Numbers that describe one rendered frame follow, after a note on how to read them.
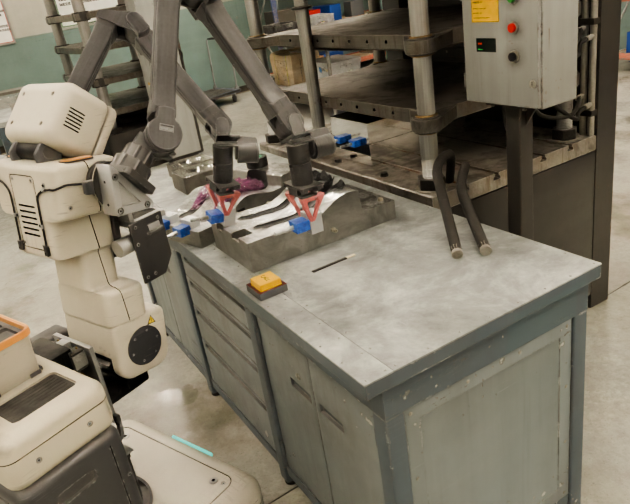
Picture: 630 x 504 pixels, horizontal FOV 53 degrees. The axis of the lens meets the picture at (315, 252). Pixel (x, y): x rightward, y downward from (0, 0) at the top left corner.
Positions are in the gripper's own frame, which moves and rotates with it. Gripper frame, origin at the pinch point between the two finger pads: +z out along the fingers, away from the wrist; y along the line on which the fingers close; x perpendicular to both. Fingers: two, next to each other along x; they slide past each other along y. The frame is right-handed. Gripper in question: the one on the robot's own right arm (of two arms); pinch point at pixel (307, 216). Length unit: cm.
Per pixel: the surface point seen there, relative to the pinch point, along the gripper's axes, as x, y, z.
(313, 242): -6.2, 10.4, 12.6
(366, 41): -66, 61, -33
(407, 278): -13.1, -23.6, 14.9
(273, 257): 7.0, 10.4, 12.9
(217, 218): 15.2, 26.5, 2.8
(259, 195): -8.0, 47.4, 6.9
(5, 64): -8, 744, -11
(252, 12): -59, 139, -46
